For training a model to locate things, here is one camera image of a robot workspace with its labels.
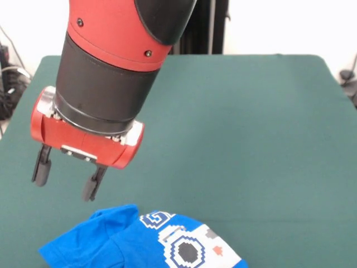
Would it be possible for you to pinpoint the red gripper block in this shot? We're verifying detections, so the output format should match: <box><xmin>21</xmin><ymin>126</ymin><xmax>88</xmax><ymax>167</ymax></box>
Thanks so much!
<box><xmin>30</xmin><ymin>85</ymin><xmax>146</xmax><ymax>202</ymax></box>

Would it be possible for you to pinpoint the blue printed shirt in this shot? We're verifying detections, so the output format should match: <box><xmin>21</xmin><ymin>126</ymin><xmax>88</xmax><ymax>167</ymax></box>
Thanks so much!
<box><xmin>38</xmin><ymin>203</ymin><xmax>250</xmax><ymax>268</ymax></box>

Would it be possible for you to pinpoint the dark green table cloth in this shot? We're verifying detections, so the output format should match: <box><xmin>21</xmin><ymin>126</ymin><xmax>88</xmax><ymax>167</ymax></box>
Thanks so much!
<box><xmin>0</xmin><ymin>54</ymin><xmax>357</xmax><ymax>268</ymax></box>

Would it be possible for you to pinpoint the grey stand foot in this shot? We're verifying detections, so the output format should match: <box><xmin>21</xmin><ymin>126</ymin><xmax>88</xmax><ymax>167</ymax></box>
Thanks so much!
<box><xmin>339</xmin><ymin>52</ymin><xmax>357</xmax><ymax>110</ymax></box>

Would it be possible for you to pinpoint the black cable bundle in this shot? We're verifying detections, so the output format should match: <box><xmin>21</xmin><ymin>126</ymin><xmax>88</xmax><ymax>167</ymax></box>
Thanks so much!
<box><xmin>0</xmin><ymin>25</ymin><xmax>32</xmax><ymax>121</ymax></box>

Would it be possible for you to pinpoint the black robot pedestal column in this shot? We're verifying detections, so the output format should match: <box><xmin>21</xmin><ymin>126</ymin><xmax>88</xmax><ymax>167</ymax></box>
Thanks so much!
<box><xmin>170</xmin><ymin>0</ymin><xmax>232</xmax><ymax>55</ymax></box>

